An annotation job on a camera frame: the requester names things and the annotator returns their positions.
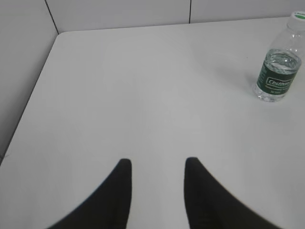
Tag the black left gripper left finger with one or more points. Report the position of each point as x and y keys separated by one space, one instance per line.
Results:
x=108 y=207

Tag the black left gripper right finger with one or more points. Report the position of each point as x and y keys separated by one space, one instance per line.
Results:
x=210 y=206

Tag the clear Cestbon water bottle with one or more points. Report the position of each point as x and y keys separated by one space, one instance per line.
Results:
x=281 y=64

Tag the white green bottle cap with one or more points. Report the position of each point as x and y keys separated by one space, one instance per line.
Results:
x=298 y=15

